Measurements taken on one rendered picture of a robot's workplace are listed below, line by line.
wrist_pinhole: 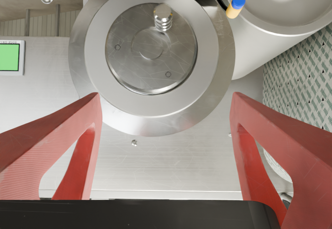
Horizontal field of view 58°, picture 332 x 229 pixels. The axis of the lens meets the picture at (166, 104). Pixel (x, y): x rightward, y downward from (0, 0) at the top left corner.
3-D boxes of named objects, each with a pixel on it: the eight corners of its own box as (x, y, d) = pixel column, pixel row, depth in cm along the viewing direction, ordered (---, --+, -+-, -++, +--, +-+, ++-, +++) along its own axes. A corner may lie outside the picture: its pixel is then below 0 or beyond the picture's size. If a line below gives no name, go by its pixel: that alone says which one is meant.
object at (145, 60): (87, 64, 24) (132, -15, 25) (93, 69, 26) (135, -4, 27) (169, 108, 24) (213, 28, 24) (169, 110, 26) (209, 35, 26)
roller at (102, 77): (219, -16, 26) (219, 118, 25) (191, 55, 52) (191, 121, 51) (85, -18, 26) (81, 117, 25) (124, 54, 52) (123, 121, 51)
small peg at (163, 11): (154, 21, 22) (151, 3, 22) (155, 33, 24) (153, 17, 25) (174, 19, 22) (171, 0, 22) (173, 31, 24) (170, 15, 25)
